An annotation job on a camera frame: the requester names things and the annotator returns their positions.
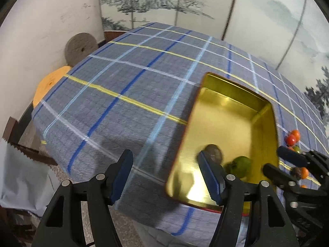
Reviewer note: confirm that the small green tomato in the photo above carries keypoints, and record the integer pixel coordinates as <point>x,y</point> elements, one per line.
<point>243,166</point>

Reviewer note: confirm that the blue plaid tablecloth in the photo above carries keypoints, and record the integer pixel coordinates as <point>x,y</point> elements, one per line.
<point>115,77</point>

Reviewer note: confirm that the dark wooden stand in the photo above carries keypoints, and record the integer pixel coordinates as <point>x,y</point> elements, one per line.
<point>113,34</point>

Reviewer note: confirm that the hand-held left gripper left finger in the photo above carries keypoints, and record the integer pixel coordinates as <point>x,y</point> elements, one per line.
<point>122,177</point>

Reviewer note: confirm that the large orange tangerine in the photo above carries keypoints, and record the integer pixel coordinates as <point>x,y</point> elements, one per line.
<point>296,133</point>

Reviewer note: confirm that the painted folding screen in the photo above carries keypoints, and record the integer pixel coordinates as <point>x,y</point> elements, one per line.
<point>257,18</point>

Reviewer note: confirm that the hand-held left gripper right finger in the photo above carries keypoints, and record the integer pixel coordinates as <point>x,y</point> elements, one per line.
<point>209,180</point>

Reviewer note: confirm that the pale blue cloth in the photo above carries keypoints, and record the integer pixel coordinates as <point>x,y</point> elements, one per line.
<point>23,180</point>

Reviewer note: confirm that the red and gold tin box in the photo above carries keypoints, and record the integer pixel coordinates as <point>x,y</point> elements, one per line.
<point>226,123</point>

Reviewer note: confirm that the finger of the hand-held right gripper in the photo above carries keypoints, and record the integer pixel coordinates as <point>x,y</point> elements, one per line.
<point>290,155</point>
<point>273,171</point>

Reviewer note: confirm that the orange round board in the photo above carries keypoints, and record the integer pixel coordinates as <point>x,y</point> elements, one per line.
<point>48,85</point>

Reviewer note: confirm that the red tomato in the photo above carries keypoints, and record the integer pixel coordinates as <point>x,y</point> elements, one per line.
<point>291,140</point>

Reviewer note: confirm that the dark wooden chair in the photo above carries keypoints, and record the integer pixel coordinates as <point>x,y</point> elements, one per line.
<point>15,133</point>

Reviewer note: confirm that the grey round millstone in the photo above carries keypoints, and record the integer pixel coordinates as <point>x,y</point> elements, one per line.
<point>79,49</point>

